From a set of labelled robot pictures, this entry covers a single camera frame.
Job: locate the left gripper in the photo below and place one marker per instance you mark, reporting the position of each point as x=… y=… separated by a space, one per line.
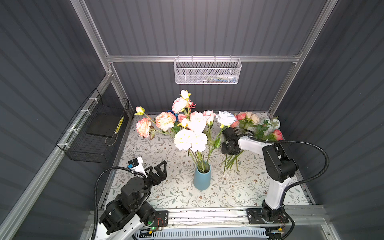
x=155 y=180

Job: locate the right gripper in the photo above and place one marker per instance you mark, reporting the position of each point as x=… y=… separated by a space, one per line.
x=223 y=144

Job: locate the white rose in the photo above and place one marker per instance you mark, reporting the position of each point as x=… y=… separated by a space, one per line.
x=225 y=119

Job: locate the cream double peony stem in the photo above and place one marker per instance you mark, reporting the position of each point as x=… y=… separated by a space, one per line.
x=195 y=143

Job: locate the pink peony stem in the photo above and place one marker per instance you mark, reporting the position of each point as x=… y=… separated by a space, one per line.
x=196 y=121

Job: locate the blue ceramic vase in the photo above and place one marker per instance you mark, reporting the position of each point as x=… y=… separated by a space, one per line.
x=202 y=180

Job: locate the pink spray rose stem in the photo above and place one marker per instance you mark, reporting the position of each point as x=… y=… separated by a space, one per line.
x=165 y=123

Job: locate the pink multi-bloom rose stem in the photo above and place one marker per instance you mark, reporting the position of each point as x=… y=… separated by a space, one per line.
x=183 y=103

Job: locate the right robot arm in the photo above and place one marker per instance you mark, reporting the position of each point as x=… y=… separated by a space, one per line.
x=279 y=166

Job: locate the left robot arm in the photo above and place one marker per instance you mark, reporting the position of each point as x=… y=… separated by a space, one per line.
x=131 y=206

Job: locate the pile of artificial flowers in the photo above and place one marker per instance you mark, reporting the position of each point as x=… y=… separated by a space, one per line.
x=249 y=123

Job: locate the floral table mat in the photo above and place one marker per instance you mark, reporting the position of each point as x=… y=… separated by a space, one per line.
x=244 y=185

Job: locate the yellow marker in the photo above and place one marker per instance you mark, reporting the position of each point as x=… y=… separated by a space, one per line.
x=119 y=125

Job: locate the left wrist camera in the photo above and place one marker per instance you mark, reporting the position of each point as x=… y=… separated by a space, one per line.
x=136 y=165

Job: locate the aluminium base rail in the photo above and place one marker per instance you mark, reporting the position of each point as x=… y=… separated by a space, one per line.
x=239 y=217

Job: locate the black wire basket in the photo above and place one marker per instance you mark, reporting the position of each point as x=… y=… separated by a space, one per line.
x=91 y=138

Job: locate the white wire basket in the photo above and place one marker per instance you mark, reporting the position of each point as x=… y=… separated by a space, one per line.
x=207 y=71

